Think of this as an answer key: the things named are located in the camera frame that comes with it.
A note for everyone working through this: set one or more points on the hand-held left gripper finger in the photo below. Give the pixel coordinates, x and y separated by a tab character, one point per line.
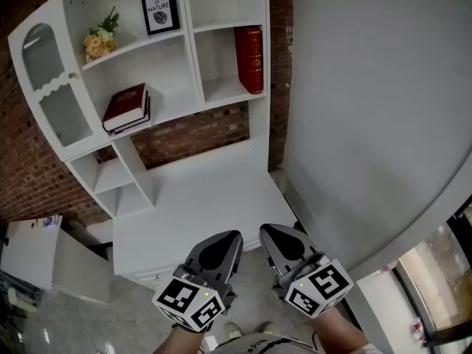
201	258
232	260

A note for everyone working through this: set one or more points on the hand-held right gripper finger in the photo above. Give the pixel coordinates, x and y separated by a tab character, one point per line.
298	247
273	254

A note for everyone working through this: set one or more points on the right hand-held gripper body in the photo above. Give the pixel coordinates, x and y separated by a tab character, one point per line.
317	290

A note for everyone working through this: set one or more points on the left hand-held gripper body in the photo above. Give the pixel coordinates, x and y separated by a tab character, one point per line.
184	297

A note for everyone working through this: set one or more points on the thick dark red book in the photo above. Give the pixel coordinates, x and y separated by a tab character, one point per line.
123	103

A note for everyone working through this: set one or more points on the white shelf unit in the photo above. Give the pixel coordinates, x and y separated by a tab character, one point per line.
166	72

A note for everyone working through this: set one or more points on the bright red hardcover book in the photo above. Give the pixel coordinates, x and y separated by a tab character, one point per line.
250	61

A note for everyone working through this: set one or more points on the person's left forearm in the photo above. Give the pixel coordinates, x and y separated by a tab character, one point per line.
180	343

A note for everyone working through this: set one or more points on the person's right forearm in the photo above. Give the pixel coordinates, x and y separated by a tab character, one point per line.
335	334

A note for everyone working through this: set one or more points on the white desk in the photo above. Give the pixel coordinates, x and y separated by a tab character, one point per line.
206	205

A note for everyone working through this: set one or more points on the person's left shoe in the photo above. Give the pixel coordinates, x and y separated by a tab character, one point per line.
233	330

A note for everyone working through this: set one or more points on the person's shoe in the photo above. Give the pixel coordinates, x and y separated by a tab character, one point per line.
266	326
233	330

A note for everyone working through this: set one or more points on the person's right shoe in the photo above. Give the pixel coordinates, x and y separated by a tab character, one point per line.
266	326

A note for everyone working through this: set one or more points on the person's white shirt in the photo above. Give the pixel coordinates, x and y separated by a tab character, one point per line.
280	347

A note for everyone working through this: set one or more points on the black framed window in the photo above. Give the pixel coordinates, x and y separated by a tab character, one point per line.
442	278

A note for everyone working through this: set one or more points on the blue logo white card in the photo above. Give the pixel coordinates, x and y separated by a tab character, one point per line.
51	222

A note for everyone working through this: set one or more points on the white box with label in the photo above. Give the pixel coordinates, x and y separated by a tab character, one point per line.
33	249

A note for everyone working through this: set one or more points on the white ribbed-glass cabinet door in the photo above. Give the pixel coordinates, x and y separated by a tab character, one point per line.
62	116

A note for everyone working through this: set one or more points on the yellow artificial flower bouquet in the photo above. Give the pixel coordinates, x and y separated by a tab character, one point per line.
96	44

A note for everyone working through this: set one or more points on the black framed leaf picture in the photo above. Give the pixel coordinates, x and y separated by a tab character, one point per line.
160	9

